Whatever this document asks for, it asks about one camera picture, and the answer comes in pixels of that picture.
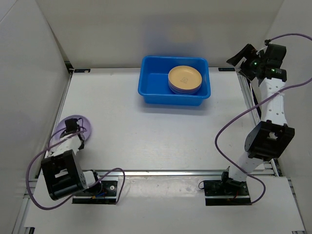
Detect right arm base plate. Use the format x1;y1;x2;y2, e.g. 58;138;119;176
198;180;251;206

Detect purple plate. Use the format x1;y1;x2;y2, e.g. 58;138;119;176
52;115;92;141

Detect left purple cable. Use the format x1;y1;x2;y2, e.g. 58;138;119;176
25;118;126;211

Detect left aluminium rail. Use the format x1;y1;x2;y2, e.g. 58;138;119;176
12;68;74;234

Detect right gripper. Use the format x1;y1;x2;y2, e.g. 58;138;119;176
226;44;266;81

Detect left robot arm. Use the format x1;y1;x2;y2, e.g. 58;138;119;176
41;116;103;200

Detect blue plastic bin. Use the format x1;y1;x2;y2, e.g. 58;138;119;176
138;56;211;106

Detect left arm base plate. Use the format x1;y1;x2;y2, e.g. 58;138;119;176
72;177;118;205

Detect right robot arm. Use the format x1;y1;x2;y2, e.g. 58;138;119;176
219;44;295;195

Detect yellow plate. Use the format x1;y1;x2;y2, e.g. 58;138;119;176
168;66;202;90

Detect pink plate front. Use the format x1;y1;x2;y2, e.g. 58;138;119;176
169;84;201;95

